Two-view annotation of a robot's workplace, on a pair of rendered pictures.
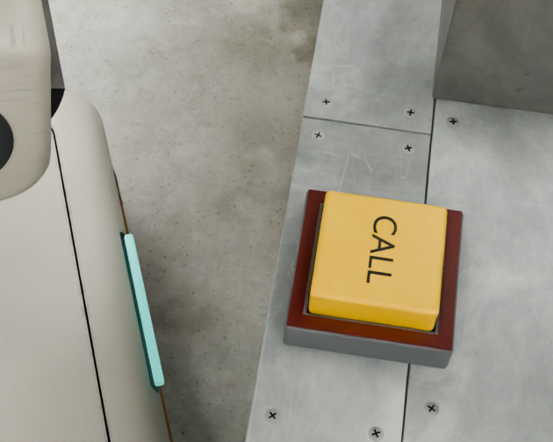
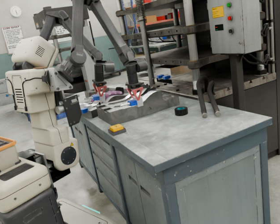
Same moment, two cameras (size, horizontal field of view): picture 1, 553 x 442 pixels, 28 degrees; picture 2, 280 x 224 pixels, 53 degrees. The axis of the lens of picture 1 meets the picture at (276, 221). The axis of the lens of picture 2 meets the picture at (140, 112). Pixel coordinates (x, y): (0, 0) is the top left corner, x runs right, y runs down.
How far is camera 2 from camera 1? 1.26 m
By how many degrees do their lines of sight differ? 47
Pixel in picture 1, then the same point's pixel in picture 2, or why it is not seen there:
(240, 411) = not seen: outside the picture
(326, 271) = (113, 128)
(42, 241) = (70, 209)
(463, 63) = (113, 120)
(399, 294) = (119, 126)
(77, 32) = not seen: hidden behind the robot
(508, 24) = (114, 114)
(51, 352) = (82, 216)
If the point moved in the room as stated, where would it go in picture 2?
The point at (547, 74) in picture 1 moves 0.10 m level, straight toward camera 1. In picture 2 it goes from (119, 118) to (122, 123)
